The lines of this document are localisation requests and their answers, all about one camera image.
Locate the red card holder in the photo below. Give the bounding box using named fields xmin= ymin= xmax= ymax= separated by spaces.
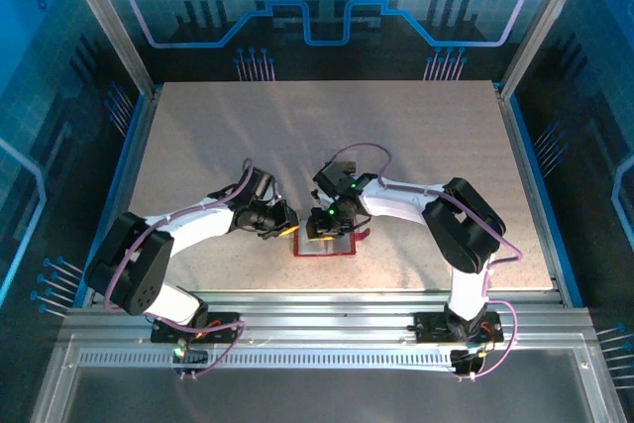
xmin=292 ymin=227 xmax=371 ymax=260

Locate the blue table edge strip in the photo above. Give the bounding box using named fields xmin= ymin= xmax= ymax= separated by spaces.
xmin=509 ymin=93 xmax=584 ymax=308
xmin=72 ymin=93 xmax=150 ymax=308

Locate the grey metal panel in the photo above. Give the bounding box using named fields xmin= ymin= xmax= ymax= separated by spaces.
xmin=29 ymin=333 xmax=625 ymax=423

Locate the aluminium cross rail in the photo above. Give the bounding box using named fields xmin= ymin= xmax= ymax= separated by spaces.
xmin=58 ymin=290 xmax=595 ymax=353

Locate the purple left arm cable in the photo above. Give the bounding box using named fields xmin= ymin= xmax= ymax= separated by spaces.
xmin=102 ymin=158 xmax=248 ymax=382

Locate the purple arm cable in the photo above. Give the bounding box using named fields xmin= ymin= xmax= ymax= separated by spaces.
xmin=102 ymin=158 xmax=248 ymax=382
xmin=326 ymin=143 xmax=525 ymax=382

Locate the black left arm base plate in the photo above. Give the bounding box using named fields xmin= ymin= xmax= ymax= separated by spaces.
xmin=151 ymin=312 xmax=241 ymax=345

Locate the slotted grey cable duct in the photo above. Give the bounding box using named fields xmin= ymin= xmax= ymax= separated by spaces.
xmin=77 ymin=348 xmax=465 ymax=370

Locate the aluminium side rail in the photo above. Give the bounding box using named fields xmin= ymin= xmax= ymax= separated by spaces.
xmin=83 ymin=85 xmax=164 ymax=305
xmin=497 ymin=85 xmax=569 ymax=305

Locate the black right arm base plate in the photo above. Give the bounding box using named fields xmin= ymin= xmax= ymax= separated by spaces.
xmin=413 ymin=312 xmax=505 ymax=345

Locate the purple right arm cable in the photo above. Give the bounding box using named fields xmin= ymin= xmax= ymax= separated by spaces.
xmin=326 ymin=143 xmax=525 ymax=382

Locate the aluminium frame post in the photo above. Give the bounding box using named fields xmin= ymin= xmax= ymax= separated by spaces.
xmin=54 ymin=0 xmax=160 ymax=97
xmin=499 ymin=0 xmax=597 ymax=97

